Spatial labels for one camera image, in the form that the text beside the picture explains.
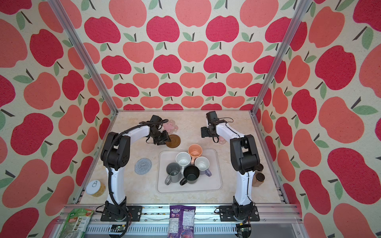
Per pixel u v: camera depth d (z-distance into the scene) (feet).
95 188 2.57
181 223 2.28
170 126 3.65
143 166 2.97
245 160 1.75
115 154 1.85
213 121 2.61
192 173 2.76
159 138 2.91
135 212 2.44
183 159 3.06
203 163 2.89
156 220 2.40
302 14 2.31
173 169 2.75
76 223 2.31
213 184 2.78
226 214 2.40
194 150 3.12
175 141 3.34
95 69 3.15
